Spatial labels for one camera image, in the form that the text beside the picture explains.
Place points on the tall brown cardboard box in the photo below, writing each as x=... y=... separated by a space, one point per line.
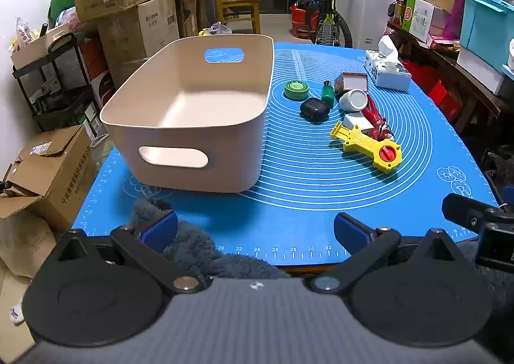
x=140 y=35

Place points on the black earbud case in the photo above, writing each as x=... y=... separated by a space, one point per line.
x=314 y=110

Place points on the open cardboard box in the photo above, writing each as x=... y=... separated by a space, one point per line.
x=52 y=175

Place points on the wooden side table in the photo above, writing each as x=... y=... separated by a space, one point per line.
x=461 y=71

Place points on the yellow toy with red knob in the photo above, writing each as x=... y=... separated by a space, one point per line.
x=369 y=147

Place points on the red bucket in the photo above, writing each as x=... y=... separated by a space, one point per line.
x=299 y=21

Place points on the white and green box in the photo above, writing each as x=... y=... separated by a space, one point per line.
x=419 y=19

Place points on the green round tin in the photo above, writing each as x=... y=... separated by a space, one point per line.
x=296 y=90

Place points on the blue silicone mat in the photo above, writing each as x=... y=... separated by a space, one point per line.
x=301 y=191

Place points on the beige plastic storage bin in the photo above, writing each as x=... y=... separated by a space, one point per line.
x=180 y=147

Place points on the green bicycle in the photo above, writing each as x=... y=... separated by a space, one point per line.
x=331 y=23

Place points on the white patterned tissue box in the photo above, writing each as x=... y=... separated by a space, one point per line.
x=387 y=71

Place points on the red gift box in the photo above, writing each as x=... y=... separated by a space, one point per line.
x=439 y=95

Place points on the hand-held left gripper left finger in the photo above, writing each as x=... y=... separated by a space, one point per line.
x=158 y=229

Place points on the black utility cart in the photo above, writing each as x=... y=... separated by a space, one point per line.
x=60 y=79

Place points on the small white box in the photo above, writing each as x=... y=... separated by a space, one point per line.
x=355 y=121

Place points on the shallow cardboard tray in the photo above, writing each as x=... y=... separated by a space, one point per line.
x=36 y=47

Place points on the light blue plastic crate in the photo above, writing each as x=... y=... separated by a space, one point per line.
x=486 y=23

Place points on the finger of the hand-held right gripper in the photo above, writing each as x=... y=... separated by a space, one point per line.
x=468 y=213

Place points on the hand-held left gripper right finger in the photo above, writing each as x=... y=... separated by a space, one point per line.
x=353 y=232

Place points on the white jar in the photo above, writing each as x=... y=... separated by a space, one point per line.
x=353 y=100

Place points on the brown paper sheet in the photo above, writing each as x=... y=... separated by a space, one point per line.
x=20 y=251

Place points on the red toy figure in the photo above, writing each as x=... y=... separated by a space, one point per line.
x=375 y=119

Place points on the clear plastic bag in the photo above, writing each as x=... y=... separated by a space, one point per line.
x=215 y=29

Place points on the small red box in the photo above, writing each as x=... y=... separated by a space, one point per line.
x=350 y=82

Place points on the green small bottle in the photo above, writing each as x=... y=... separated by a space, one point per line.
x=328 y=96

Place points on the grey fluffy cloth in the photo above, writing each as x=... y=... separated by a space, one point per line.
x=209 y=251

